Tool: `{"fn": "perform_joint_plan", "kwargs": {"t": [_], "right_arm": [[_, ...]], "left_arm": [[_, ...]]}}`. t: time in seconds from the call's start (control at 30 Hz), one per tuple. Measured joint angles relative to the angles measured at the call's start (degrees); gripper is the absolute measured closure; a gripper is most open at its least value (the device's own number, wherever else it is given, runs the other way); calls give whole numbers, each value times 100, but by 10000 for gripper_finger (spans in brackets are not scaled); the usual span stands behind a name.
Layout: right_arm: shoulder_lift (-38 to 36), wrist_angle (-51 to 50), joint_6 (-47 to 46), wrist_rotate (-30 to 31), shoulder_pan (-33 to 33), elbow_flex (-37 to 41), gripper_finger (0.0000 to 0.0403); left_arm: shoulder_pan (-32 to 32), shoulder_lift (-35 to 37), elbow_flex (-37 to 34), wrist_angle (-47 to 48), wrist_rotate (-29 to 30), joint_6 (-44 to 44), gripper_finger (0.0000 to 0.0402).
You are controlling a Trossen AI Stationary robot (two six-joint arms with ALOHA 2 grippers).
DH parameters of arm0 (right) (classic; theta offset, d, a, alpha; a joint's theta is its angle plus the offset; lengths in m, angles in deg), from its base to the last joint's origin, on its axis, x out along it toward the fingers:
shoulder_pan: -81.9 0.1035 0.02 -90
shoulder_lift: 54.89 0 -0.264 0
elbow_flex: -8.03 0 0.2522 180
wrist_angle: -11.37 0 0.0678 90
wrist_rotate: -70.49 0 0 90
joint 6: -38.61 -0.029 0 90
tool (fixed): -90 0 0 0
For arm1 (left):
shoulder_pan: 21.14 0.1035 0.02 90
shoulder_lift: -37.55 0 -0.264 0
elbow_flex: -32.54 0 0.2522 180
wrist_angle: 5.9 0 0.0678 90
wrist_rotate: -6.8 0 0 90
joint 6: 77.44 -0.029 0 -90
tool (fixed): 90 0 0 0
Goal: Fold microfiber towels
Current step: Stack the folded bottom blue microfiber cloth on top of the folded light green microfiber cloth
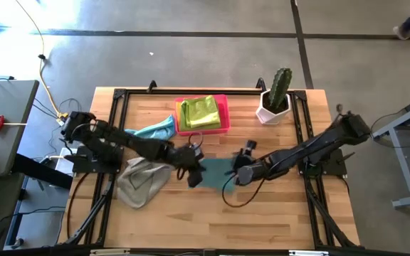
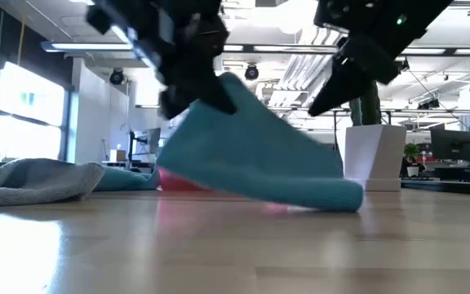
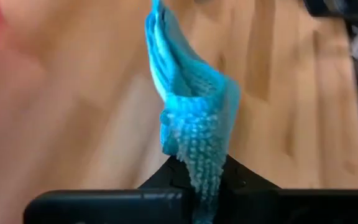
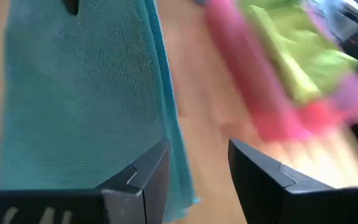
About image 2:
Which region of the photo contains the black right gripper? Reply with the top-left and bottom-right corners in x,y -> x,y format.
308,0 -> 454,118

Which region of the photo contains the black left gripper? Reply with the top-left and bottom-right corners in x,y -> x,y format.
153,0 -> 237,120

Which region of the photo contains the grey microfiber towel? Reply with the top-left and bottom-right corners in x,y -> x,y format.
0,158 -> 105,208

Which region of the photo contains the grey computer monitor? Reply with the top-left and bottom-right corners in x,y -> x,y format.
131,127 -> 162,164

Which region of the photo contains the white faceted plant pot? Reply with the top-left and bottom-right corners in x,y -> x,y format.
344,124 -> 407,192

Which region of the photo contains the pink plastic tray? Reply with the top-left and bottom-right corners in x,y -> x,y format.
157,167 -> 207,192

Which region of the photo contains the small potted plant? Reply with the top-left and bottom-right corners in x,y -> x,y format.
403,142 -> 423,178

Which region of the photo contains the black computer monitor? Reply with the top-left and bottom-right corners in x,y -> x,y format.
429,128 -> 470,164

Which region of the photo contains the large window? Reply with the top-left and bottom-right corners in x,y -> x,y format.
0,60 -> 71,164

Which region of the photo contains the black round ceiling camera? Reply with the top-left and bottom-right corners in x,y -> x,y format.
109,68 -> 126,86
244,64 -> 260,82

